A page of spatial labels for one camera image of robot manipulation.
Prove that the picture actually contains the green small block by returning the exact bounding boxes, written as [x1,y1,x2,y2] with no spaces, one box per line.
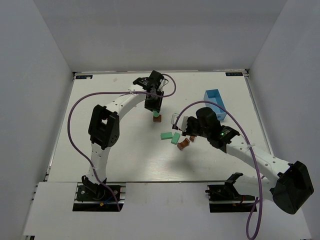
[153,111,160,118]

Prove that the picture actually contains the brown cube block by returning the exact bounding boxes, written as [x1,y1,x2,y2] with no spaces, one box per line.
[153,114,162,123]

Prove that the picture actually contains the blue plastic box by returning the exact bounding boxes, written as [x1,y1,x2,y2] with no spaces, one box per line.
[203,89,227,121]

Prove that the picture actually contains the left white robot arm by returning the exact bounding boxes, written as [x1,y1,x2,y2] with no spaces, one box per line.
[81,70,165,199]

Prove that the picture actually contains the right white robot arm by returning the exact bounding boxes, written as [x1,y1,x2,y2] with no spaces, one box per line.
[181,107,314,215]

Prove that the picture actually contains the green long block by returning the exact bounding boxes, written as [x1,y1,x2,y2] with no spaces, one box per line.
[171,132,181,145]

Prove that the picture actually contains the brown arch block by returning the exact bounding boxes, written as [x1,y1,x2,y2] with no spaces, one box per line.
[177,138,190,151]

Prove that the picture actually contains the green flat block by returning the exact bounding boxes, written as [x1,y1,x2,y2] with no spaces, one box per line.
[160,132,173,140]

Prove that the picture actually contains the right blue corner label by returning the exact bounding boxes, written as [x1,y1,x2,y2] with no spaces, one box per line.
[225,72,243,77]

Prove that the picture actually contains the blue corner label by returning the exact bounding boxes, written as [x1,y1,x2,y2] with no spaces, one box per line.
[75,75,93,80]
[225,72,243,77]

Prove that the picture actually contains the left blue corner label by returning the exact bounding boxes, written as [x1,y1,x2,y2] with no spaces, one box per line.
[75,75,93,80]

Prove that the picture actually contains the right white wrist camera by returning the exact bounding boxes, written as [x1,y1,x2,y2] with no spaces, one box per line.
[170,113,189,132]

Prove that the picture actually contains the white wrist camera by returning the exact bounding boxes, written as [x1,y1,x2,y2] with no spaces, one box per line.
[170,113,189,132]
[158,78,169,91]

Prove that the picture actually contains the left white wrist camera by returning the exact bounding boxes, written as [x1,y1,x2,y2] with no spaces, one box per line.
[158,78,169,91]

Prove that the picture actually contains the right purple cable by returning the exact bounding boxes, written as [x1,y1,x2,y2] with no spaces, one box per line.
[173,100,264,239]

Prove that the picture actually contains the purple cable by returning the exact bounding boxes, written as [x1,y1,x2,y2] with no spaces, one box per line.
[173,100,264,239]
[68,73,177,211]

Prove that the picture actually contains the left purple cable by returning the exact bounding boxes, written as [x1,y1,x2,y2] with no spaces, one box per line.
[68,73,177,211]

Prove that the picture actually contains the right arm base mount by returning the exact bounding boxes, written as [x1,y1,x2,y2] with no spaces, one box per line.
[205,184,257,213]

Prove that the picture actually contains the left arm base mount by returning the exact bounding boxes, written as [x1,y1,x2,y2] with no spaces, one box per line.
[72,183,126,212]

